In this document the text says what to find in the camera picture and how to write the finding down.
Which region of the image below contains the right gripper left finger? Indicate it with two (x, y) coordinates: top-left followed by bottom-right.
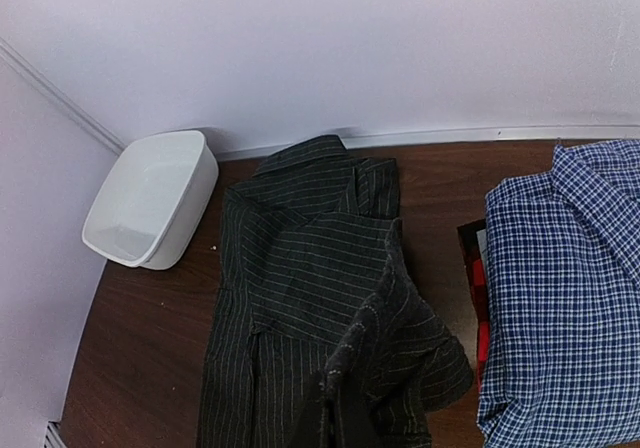
(286, 377), (333, 448)

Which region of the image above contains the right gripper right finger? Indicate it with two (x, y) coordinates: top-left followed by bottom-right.
(334, 375), (381, 448)

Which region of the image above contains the black pinstriped long sleeve shirt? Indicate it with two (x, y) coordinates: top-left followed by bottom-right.
(197, 135), (473, 447)

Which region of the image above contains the blue checked folded shirt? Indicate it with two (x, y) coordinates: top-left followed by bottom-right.
(477, 139), (639, 447)

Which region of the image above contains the red black folded shirt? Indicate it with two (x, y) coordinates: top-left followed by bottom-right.
(457, 219), (490, 390)

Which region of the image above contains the grey folded shirt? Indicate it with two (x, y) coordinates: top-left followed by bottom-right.
(476, 229), (488, 269)

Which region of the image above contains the white plastic tub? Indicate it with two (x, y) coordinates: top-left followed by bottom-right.
(82, 130), (219, 271)

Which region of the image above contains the front aluminium rail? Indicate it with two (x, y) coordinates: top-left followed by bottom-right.
(43, 421), (66, 448)

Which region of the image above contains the left aluminium frame post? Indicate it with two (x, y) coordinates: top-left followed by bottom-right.
(1, 38), (125, 155)

